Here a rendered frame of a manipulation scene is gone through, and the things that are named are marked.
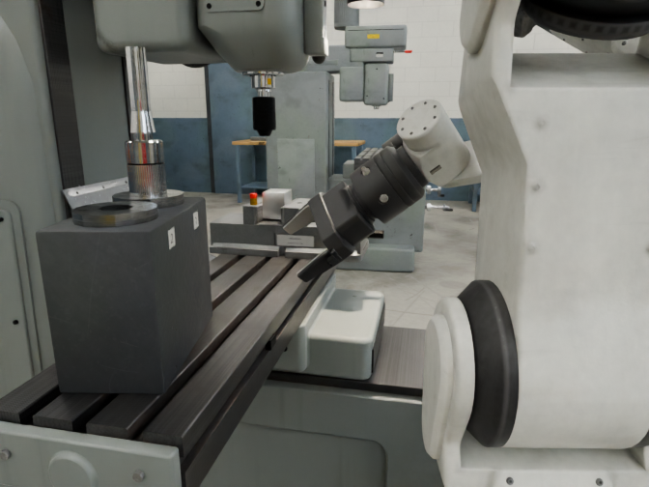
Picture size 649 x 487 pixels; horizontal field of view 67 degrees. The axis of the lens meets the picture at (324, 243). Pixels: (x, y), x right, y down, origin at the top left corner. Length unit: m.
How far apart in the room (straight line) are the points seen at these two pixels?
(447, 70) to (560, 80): 7.11
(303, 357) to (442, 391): 0.55
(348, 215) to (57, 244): 0.35
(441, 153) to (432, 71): 6.85
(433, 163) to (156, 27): 0.57
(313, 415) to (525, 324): 0.69
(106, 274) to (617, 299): 0.47
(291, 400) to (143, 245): 0.58
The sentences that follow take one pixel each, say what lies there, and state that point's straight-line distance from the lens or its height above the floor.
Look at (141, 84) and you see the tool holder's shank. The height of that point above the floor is 1.26.
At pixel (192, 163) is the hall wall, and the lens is 8.41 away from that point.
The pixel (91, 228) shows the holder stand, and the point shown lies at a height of 1.11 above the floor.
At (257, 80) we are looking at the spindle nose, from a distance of 1.02.
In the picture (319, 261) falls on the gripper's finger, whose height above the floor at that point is 1.03.
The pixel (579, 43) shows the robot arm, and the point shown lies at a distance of 0.74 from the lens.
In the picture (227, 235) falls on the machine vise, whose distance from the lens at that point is 1.12.
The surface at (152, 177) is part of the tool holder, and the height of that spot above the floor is 1.15.
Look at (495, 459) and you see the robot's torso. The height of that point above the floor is 0.93.
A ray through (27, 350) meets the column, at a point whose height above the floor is 0.76.
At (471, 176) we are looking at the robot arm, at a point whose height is 1.15.
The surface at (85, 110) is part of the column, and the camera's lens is 1.16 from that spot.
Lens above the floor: 1.23
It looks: 15 degrees down
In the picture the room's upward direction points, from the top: straight up
